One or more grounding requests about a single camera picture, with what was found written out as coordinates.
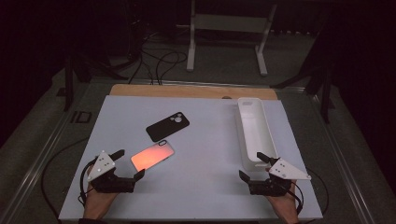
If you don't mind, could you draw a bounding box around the person's right hand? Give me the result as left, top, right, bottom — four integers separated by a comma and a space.
266, 191, 301, 224

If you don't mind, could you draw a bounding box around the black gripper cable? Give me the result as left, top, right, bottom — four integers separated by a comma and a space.
41, 136, 96, 220
289, 169, 330, 217

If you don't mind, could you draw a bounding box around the white metal stand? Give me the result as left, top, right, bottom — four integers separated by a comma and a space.
176, 0, 278, 77

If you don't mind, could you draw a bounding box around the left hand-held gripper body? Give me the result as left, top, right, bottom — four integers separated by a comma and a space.
87, 150, 136, 194

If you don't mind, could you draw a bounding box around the black looped floor cable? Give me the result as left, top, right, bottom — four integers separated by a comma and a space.
154, 50, 189, 86

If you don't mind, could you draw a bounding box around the wooden table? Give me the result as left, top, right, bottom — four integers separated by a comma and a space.
109, 83, 278, 101

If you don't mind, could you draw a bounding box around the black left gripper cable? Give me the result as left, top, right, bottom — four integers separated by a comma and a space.
41, 136, 96, 220

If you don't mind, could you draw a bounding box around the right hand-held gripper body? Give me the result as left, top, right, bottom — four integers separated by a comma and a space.
247, 158, 312, 198

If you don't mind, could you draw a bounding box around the power strip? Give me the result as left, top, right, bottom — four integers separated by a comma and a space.
270, 29, 314, 35

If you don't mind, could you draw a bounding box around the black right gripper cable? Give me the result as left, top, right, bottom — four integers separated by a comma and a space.
289, 169, 330, 217

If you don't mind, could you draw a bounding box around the black tripod stand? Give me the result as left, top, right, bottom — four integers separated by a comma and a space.
64, 55, 129, 113
270, 18, 337, 124

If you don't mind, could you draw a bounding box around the black rectangular floor bracket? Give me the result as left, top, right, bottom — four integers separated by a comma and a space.
70, 110, 93, 124

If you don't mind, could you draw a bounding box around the white board sheet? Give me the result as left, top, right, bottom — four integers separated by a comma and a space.
58, 94, 324, 222

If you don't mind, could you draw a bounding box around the long white plastic container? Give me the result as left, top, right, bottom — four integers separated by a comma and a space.
236, 97, 279, 173

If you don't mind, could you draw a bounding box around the person's left hand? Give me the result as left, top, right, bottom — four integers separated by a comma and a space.
83, 182, 120, 220

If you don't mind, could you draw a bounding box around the black phone case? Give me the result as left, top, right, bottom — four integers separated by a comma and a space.
145, 111, 191, 143

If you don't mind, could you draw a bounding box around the shiny pink phone case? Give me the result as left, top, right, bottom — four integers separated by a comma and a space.
130, 139, 176, 173

